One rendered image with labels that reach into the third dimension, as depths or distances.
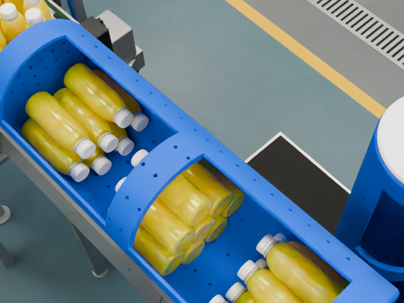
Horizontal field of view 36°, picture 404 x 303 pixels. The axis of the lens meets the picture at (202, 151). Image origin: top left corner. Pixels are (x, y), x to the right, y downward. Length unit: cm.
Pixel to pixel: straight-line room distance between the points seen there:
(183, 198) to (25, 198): 148
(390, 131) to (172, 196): 53
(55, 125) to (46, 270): 117
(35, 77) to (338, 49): 177
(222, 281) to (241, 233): 11
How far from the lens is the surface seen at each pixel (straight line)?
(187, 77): 278
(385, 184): 141
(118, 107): 133
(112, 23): 184
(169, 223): 117
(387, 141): 141
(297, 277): 114
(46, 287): 240
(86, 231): 149
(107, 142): 134
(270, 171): 235
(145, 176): 111
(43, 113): 135
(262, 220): 129
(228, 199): 122
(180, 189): 116
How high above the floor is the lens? 219
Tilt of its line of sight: 59 degrees down
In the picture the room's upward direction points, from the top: 3 degrees counter-clockwise
